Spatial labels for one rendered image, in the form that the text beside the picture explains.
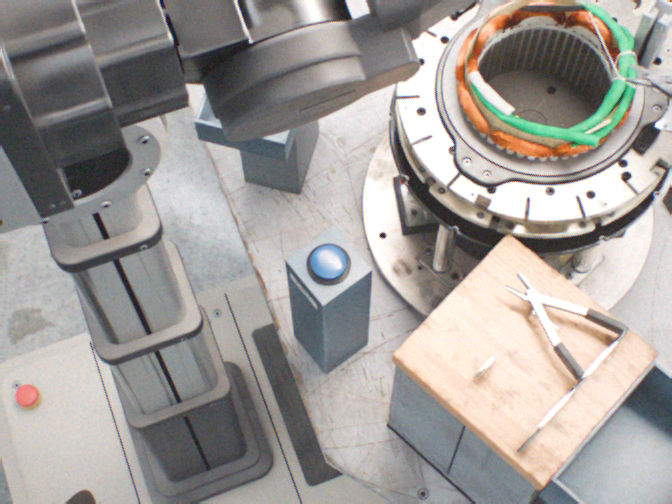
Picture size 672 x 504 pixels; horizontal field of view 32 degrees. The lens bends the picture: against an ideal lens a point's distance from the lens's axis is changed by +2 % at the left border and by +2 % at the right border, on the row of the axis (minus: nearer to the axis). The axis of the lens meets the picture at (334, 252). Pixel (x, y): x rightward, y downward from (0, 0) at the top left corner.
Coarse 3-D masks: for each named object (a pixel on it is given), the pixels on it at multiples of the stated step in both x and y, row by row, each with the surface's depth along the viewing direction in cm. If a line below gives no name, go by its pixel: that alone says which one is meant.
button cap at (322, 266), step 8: (320, 248) 129; (328, 248) 129; (336, 248) 129; (312, 256) 129; (320, 256) 129; (328, 256) 129; (336, 256) 129; (344, 256) 129; (312, 264) 129; (320, 264) 128; (328, 264) 128; (336, 264) 128; (344, 264) 128; (320, 272) 128; (328, 272) 128; (336, 272) 128; (344, 272) 129; (328, 280) 129
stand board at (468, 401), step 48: (480, 288) 125; (576, 288) 125; (432, 336) 123; (480, 336) 123; (528, 336) 123; (576, 336) 123; (624, 336) 123; (432, 384) 121; (480, 384) 121; (528, 384) 121; (624, 384) 121; (480, 432) 119; (528, 432) 119; (576, 432) 119; (528, 480) 119
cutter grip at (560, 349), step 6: (558, 348) 119; (564, 348) 119; (558, 354) 120; (564, 354) 119; (570, 354) 119; (564, 360) 119; (570, 360) 119; (570, 366) 119; (576, 366) 118; (576, 372) 118; (582, 372) 118; (576, 378) 119
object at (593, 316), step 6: (588, 312) 121; (594, 312) 121; (588, 318) 121; (594, 318) 121; (600, 318) 120; (606, 318) 120; (612, 318) 120; (600, 324) 121; (606, 324) 120; (612, 324) 120; (618, 324) 120; (624, 324) 120; (612, 330) 121; (618, 330) 120
